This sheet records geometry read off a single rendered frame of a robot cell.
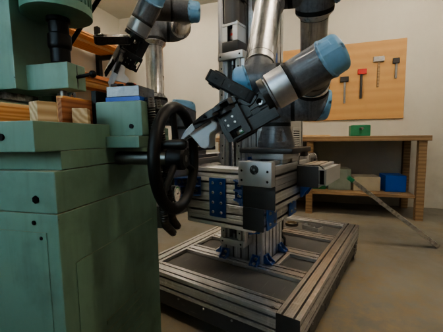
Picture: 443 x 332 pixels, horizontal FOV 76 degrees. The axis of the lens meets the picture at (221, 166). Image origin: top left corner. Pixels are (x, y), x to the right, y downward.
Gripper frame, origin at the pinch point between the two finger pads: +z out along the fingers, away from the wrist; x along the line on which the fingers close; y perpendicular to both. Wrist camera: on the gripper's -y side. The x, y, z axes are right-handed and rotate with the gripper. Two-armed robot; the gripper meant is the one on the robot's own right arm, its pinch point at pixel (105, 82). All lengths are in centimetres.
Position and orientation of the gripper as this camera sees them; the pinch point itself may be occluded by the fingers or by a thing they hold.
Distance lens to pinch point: 114.9
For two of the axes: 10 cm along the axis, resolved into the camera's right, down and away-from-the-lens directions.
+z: -5.3, 8.0, 2.7
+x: -4.1, -5.2, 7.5
